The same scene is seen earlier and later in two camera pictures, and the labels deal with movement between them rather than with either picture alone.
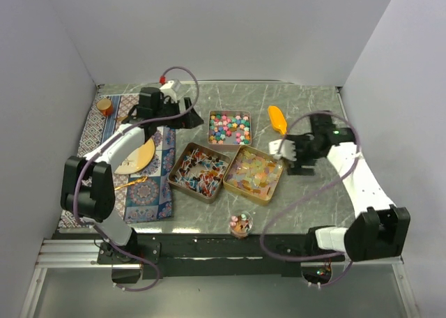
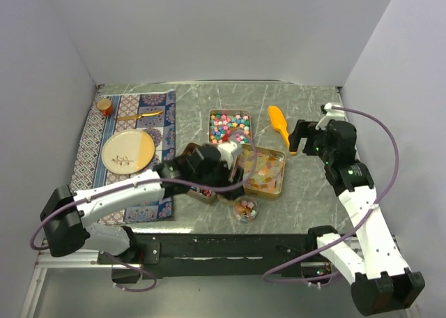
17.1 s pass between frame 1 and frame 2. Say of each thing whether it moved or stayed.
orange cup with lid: stayed
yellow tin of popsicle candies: stayed
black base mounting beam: stayed
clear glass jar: moved
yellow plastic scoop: stayed
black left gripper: moved
